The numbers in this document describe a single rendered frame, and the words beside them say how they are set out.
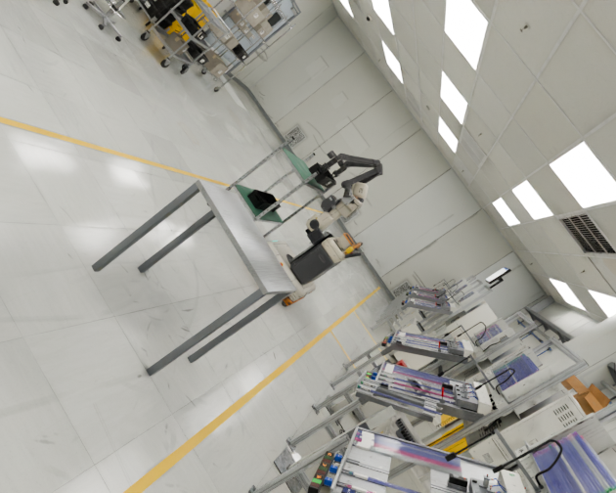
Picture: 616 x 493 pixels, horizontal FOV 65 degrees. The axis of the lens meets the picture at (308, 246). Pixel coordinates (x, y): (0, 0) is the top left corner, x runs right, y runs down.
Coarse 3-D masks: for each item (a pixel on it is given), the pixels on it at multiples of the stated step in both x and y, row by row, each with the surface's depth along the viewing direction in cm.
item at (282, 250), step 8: (272, 248) 494; (280, 248) 510; (288, 248) 541; (280, 256) 494; (288, 256) 525; (288, 264) 502; (288, 272) 491; (296, 280) 492; (296, 288) 488; (304, 288) 500; (312, 288) 527; (288, 296) 491; (296, 296) 489; (304, 296) 544; (288, 304) 491
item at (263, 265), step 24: (192, 192) 255; (216, 192) 265; (216, 216) 250; (240, 216) 275; (240, 240) 250; (264, 240) 287; (96, 264) 269; (144, 264) 308; (264, 264) 259; (264, 288) 239; (288, 288) 271; (240, 312) 244; (264, 312) 286; (192, 336) 249; (216, 336) 290; (168, 360) 252; (192, 360) 294
